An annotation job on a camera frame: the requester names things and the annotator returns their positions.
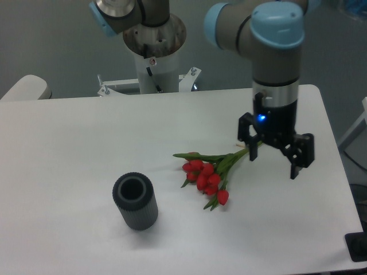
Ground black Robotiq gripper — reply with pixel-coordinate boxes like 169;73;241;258
237;100;314;179

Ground red tulip bouquet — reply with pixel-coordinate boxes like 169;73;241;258
173;146;251;211

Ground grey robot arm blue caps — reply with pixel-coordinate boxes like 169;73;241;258
89;1;318;178

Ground black device at table edge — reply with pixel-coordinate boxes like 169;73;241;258
345;232;366;262

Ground dark grey ribbed vase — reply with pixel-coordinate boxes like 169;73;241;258
112;172;159;231

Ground beige chair seat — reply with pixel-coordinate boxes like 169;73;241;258
1;74;52;102

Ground white furniture frame at right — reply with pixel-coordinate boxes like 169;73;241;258
337;97;366;152

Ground white pedestal base frame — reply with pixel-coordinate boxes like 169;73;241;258
97;66;202;97

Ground black cable on pedestal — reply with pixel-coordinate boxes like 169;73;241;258
146;66;163;93

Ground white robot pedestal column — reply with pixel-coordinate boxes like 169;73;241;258
133;53;179;94

